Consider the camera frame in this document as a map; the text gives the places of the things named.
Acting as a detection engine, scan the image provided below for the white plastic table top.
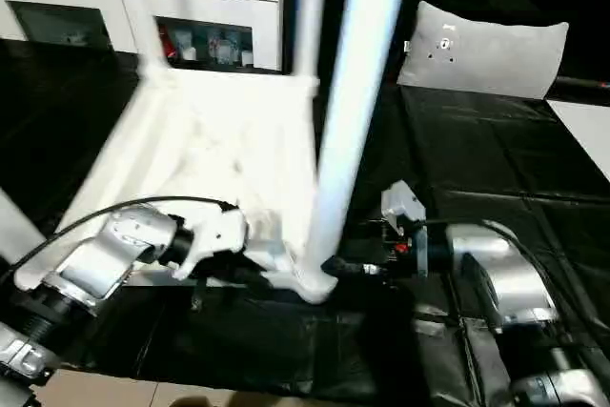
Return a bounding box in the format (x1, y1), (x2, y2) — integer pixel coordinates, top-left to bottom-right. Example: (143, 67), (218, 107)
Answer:
(13, 66), (338, 306)

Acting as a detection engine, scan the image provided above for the white plastic table leg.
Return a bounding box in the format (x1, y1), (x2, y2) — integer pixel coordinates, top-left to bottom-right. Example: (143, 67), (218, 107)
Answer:
(113, 0), (172, 85)
(304, 0), (417, 284)
(293, 0), (331, 85)
(0, 190), (50, 266)

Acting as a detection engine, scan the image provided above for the black work mat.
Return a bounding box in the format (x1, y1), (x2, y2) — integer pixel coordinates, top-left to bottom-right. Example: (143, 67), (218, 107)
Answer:
(0, 37), (610, 401)

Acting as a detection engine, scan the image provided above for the grey cushion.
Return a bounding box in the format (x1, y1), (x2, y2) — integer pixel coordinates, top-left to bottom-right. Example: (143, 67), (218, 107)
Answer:
(396, 0), (571, 101)

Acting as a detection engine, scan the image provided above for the white flat board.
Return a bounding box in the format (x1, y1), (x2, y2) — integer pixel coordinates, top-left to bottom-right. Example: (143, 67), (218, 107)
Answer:
(547, 99), (610, 180)

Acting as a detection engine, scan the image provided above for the black speaker box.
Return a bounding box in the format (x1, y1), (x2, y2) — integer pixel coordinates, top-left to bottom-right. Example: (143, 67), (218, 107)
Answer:
(284, 0), (420, 84)

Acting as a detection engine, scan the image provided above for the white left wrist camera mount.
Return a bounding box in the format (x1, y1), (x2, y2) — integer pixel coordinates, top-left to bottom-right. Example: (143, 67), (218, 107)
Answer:
(173, 209), (253, 283)

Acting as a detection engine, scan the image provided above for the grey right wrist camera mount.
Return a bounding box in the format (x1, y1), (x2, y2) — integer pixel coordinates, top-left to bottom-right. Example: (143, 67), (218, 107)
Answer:
(380, 180), (429, 280)

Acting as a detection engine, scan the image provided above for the black right camera cable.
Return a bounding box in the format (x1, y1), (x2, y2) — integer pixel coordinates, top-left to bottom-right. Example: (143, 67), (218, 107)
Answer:
(422, 217), (610, 347)

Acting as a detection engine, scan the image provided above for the black camera cable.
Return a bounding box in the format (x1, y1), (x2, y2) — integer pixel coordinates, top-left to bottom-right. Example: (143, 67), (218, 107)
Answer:
(13, 194), (239, 266)
(422, 217), (610, 347)

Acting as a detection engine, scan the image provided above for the black left camera cable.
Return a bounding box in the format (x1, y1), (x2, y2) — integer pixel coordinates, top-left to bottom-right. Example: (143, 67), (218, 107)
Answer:
(13, 194), (239, 266)

